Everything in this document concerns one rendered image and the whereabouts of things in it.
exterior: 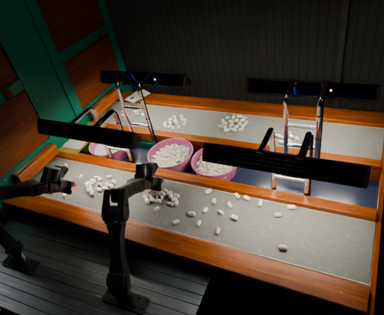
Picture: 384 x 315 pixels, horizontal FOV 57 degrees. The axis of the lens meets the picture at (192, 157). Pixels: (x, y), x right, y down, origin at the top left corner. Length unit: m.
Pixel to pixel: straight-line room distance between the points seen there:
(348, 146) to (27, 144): 1.78
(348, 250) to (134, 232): 0.90
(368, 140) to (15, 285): 1.86
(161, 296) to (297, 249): 0.58
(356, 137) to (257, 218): 0.77
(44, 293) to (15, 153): 0.83
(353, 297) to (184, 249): 0.65
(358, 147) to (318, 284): 0.86
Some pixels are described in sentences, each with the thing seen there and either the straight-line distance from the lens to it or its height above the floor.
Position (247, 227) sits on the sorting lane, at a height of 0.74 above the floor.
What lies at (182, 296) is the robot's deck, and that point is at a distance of 1.52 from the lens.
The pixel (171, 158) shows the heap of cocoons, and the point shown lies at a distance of 2.01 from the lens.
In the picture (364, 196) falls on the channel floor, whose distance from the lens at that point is 1.84.
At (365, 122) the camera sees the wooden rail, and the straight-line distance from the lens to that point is 2.15.
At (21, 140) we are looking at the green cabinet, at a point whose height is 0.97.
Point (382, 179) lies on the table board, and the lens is 1.84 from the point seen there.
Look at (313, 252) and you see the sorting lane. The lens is 1.51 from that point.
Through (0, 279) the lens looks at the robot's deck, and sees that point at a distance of 1.94.
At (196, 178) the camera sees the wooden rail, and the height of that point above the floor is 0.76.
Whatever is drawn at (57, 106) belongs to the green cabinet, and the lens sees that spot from 2.36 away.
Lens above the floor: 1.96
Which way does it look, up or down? 38 degrees down
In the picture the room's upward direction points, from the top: 12 degrees counter-clockwise
